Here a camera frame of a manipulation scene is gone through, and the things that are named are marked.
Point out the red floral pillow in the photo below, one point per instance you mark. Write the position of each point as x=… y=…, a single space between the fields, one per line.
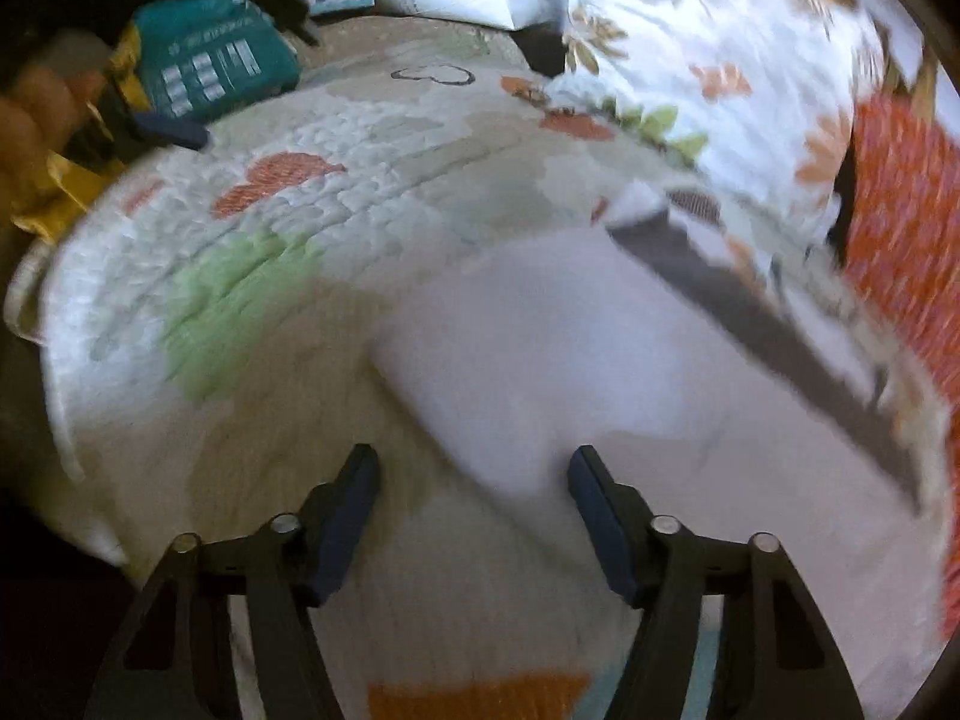
x=902 y=248

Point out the teal printed box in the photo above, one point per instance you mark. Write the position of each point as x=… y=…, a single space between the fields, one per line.
x=210 y=57

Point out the person's left hand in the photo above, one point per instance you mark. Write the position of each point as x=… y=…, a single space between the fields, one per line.
x=40 y=112

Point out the heart patterned quilt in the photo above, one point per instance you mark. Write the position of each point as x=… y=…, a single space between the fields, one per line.
x=173 y=320

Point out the yellow cloth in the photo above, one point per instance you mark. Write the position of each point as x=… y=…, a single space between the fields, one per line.
x=80 y=173

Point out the white small garment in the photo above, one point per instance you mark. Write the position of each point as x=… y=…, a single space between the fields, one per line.
x=477 y=368

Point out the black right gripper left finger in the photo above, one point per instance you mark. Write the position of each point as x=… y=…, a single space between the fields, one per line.
x=174 y=658

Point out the white floral pillow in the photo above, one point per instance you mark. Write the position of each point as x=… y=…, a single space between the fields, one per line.
x=757 y=95

